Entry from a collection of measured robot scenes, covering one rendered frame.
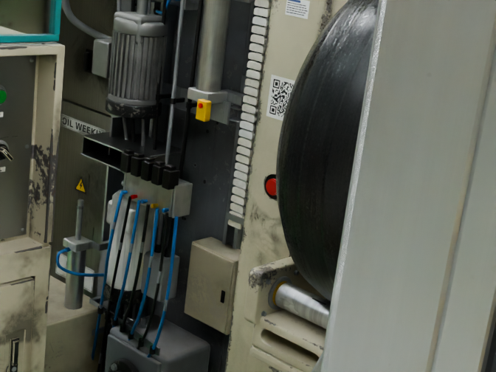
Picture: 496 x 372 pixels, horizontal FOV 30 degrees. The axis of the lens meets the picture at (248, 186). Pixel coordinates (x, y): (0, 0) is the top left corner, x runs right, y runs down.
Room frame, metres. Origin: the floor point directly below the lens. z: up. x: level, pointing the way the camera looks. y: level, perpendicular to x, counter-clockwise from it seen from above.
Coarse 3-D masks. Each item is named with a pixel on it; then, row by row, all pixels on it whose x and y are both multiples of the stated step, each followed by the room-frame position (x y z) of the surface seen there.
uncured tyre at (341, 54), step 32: (352, 0) 1.40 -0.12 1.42; (320, 32) 1.43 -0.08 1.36; (352, 32) 1.34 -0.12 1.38; (320, 64) 1.33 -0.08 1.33; (352, 64) 1.30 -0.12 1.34; (320, 96) 1.30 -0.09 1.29; (352, 96) 1.27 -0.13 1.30; (288, 128) 1.33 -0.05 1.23; (320, 128) 1.28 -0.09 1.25; (352, 128) 1.25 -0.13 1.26; (288, 160) 1.31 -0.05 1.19; (320, 160) 1.27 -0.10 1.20; (352, 160) 1.24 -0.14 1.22; (288, 192) 1.31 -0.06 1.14; (320, 192) 1.27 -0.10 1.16; (288, 224) 1.33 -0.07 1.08; (320, 224) 1.27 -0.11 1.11; (320, 256) 1.30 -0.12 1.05; (320, 288) 1.36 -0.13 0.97
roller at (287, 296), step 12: (276, 288) 1.48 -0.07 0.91; (288, 288) 1.47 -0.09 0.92; (300, 288) 1.48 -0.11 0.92; (276, 300) 1.47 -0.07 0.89; (288, 300) 1.46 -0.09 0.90; (300, 300) 1.44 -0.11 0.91; (312, 300) 1.44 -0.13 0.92; (324, 300) 1.43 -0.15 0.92; (300, 312) 1.44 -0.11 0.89; (312, 312) 1.42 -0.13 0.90; (324, 312) 1.41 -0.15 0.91; (324, 324) 1.40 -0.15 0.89
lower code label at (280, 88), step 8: (272, 80) 1.62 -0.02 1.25; (280, 80) 1.61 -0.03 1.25; (288, 80) 1.59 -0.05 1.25; (272, 88) 1.62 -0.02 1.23; (280, 88) 1.60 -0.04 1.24; (288, 88) 1.59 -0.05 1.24; (272, 96) 1.61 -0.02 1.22; (280, 96) 1.60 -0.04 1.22; (288, 96) 1.59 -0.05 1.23; (272, 104) 1.61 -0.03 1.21; (280, 104) 1.60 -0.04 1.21; (272, 112) 1.61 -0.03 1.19; (280, 112) 1.60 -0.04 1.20
